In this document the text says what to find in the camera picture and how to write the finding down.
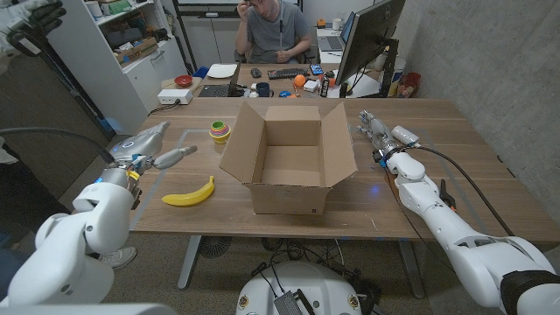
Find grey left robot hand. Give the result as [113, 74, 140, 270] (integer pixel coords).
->
[111, 121, 199, 172]

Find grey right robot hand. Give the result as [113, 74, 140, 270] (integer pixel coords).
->
[357, 109, 397, 155]

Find yellow toy banana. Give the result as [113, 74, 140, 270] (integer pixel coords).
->
[161, 175, 216, 207]

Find stacked colourful cups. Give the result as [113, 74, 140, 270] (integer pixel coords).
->
[208, 120, 232, 145]

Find white power box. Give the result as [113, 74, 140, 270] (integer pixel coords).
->
[157, 87, 194, 106]

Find red container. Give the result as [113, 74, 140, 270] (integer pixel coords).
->
[396, 71, 422, 98]

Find white shelf cabinet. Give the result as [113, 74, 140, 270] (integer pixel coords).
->
[45, 0, 189, 136]

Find black clamp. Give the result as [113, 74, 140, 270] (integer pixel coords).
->
[438, 178, 457, 212]

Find black laptop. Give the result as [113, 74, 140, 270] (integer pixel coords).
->
[197, 60, 242, 98]

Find black computer monitor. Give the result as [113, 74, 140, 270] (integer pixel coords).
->
[334, 0, 407, 98]

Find cardboard box with print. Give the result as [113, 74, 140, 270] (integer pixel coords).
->
[114, 36, 159, 67]

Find silver laptop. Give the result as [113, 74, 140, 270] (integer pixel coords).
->
[318, 11, 356, 53]

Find black keyboard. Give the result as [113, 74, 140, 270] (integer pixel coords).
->
[267, 67, 310, 81]

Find white plate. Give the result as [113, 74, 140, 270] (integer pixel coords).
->
[206, 63, 239, 80]

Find round floor fan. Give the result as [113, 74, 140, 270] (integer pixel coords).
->
[198, 235, 233, 259]

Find seated person grey t-shirt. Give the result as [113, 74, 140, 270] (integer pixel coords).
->
[234, 0, 312, 65]

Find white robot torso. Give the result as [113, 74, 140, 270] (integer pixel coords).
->
[235, 261, 363, 315]

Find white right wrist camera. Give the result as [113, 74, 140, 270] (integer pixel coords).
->
[390, 125, 421, 148]

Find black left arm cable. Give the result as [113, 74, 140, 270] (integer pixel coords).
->
[0, 127, 117, 165]

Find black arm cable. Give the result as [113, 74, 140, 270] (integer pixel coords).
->
[0, 127, 117, 165]
[395, 143, 515, 237]

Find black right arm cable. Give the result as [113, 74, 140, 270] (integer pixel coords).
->
[395, 143, 515, 237]

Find black floor cable bundle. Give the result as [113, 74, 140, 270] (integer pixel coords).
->
[251, 238, 351, 285]

